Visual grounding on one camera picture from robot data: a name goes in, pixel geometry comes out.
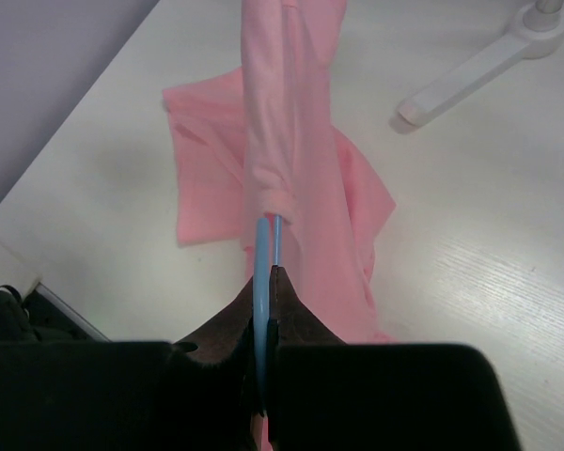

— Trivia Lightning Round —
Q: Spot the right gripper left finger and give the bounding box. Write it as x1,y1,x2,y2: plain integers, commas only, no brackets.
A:
177,281,256,450

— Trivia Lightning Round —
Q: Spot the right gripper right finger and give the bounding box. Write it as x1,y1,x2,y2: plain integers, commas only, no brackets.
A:
266,266,346,450

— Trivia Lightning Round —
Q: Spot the blue wire hanger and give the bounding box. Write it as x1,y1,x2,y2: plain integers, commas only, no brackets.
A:
252,215,283,415

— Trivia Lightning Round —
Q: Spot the pink t shirt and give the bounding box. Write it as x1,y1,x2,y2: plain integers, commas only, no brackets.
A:
163,1,395,344

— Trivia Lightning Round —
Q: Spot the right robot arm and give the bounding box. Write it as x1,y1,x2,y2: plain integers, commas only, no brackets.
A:
0,267,360,450

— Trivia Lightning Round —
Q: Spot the white clothes rack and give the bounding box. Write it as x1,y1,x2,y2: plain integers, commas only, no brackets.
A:
397,1,564,127

